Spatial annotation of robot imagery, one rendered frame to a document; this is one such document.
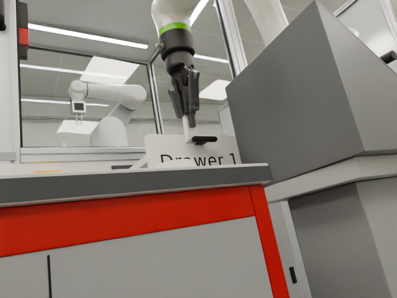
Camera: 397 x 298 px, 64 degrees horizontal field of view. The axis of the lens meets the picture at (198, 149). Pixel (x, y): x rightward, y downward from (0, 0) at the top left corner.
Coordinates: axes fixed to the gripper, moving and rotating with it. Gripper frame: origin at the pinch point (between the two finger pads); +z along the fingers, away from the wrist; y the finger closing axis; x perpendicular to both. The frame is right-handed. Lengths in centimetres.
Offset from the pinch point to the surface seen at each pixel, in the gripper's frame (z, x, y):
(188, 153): 5.8, -0.4, -1.9
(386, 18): -82, 168, -9
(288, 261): 43, 54, -27
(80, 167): 1.7, -20.0, -30.6
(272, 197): 20.2, 14.5, 8.9
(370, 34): -78, 169, -21
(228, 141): 2.6, 13.4, -1.8
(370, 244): 32.4, 16.7, 28.7
